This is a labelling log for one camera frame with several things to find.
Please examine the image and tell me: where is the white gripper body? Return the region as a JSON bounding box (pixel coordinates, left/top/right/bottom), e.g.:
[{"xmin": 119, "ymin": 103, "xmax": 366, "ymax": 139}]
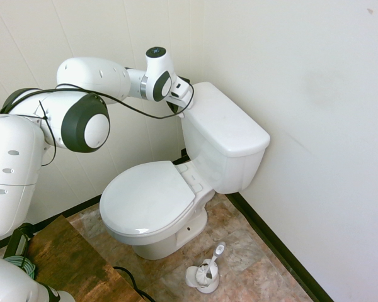
[{"xmin": 168, "ymin": 82, "xmax": 197, "ymax": 111}]

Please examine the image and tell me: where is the white toilet tank lid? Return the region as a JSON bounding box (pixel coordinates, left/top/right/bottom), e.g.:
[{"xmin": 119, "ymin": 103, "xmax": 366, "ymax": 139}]
[{"xmin": 182, "ymin": 81, "xmax": 271, "ymax": 158}]

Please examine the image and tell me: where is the white toilet tank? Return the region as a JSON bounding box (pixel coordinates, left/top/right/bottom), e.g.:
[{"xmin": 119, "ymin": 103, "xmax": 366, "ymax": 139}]
[{"xmin": 180, "ymin": 108, "xmax": 267, "ymax": 194}]

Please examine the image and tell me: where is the white toilet seat cover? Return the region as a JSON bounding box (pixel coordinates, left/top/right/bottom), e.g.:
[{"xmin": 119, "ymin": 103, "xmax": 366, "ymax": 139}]
[{"xmin": 99, "ymin": 160, "xmax": 197, "ymax": 237}]

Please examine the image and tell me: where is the white toilet bowl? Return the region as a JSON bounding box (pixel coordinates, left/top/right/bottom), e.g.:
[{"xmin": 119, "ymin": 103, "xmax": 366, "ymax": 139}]
[{"xmin": 102, "ymin": 159, "xmax": 215, "ymax": 260}]

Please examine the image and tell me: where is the white toilet brush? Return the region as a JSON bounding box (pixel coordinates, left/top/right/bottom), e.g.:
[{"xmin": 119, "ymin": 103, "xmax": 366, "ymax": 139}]
[{"xmin": 195, "ymin": 241, "xmax": 226, "ymax": 284}]

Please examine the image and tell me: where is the white toilet brush holder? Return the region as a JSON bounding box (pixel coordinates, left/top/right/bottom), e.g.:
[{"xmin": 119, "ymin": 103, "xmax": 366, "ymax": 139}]
[{"xmin": 185, "ymin": 258, "xmax": 221, "ymax": 295}]

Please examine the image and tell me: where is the long black baseboard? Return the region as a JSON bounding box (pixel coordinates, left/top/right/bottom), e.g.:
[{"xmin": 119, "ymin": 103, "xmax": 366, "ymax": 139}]
[{"xmin": 225, "ymin": 191, "xmax": 335, "ymax": 302}]

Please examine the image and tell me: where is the brown wooden table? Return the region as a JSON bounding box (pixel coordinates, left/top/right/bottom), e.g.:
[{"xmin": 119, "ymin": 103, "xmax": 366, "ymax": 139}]
[{"xmin": 25, "ymin": 215, "xmax": 146, "ymax": 302}]

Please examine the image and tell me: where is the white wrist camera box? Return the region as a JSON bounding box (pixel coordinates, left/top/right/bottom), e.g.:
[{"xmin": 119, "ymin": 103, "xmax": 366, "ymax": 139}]
[{"xmin": 169, "ymin": 77, "xmax": 192, "ymax": 99}]

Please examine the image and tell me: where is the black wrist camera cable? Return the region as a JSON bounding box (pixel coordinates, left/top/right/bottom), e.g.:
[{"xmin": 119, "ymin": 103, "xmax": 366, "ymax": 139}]
[{"xmin": 0, "ymin": 82, "xmax": 196, "ymax": 167}]

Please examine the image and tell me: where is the black floor cable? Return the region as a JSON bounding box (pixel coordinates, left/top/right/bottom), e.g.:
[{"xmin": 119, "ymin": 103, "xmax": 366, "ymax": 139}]
[{"xmin": 113, "ymin": 266, "xmax": 158, "ymax": 302}]

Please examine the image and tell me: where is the green coiled cable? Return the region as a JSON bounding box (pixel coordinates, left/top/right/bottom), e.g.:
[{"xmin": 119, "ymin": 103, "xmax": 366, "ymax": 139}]
[{"xmin": 3, "ymin": 256, "xmax": 37, "ymax": 281}]

